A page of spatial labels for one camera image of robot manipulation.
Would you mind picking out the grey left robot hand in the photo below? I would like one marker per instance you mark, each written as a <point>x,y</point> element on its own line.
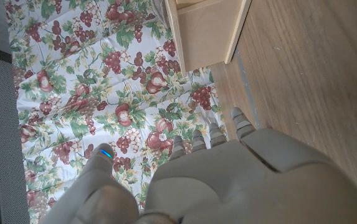
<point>228,180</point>

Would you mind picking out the light wooden drawer box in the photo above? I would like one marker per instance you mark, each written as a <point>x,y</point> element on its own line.
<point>206,40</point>

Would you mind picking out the floral fruit print backdrop cloth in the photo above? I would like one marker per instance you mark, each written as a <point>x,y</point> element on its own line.
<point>72,93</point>

